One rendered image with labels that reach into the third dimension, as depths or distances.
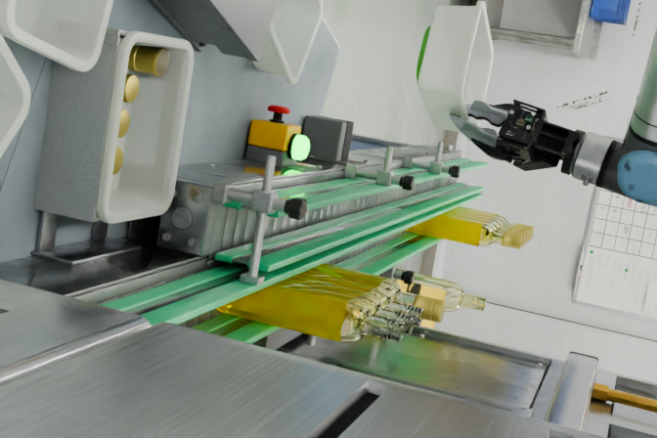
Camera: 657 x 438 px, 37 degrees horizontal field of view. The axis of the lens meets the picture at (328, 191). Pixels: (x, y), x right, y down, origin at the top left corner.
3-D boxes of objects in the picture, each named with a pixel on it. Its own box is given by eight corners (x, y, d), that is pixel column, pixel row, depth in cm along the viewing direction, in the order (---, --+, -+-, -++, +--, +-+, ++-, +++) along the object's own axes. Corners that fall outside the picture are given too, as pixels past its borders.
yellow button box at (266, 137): (241, 158, 171) (282, 166, 169) (248, 115, 170) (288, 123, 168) (257, 156, 178) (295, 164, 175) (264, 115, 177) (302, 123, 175)
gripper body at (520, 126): (509, 95, 152) (586, 120, 148) (514, 113, 160) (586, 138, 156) (491, 140, 151) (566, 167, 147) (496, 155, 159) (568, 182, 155)
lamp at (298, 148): (285, 158, 170) (301, 162, 169) (289, 133, 169) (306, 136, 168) (294, 158, 174) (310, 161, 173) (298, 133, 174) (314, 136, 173)
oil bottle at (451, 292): (363, 292, 217) (480, 321, 209) (367, 268, 216) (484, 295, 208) (370, 286, 222) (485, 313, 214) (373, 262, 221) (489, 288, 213)
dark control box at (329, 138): (296, 153, 197) (336, 161, 195) (303, 114, 196) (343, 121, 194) (310, 153, 205) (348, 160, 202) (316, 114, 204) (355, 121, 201)
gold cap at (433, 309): (417, 307, 153) (445, 314, 152) (411, 321, 150) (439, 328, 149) (418, 289, 151) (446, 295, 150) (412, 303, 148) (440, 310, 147)
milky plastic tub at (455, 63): (429, -13, 156) (484, -7, 153) (447, 48, 177) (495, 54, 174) (405, 89, 152) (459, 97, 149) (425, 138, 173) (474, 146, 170)
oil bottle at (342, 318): (215, 311, 139) (359, 348, 133) (221, 273, 138) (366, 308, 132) (231, 304, 144) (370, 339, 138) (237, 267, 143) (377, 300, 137)
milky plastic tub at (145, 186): (35, 211, 115) (101, 226, 112) (62, 18, 112) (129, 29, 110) (113, 200, 131) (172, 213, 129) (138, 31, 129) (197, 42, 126)
